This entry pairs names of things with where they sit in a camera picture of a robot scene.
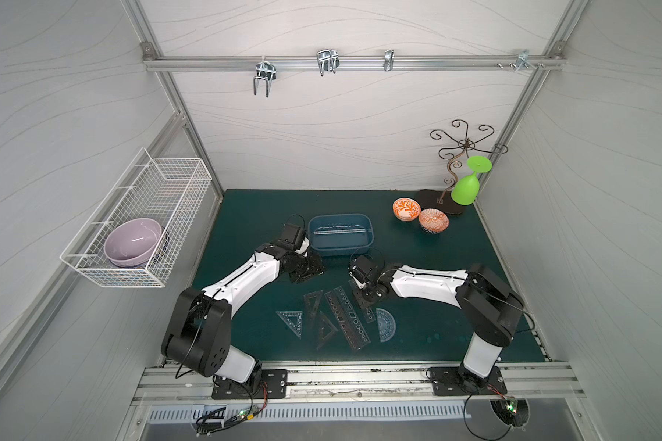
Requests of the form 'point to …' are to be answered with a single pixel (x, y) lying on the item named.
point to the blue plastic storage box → (341, 234)
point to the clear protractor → (385, 323)
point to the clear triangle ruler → (293, 319)
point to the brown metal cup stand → (443, 201)
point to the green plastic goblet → (465, 190)
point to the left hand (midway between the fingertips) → (323, 271)
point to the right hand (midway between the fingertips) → (361, 295)
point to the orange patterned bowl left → (405, 209)
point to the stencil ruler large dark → (348, 318)
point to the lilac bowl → (130, 243)
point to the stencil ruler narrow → (367, 306)
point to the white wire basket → (169, 190)
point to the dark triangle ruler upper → (311, 302)
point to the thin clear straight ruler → (316, 232)
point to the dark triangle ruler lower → (325, 330)
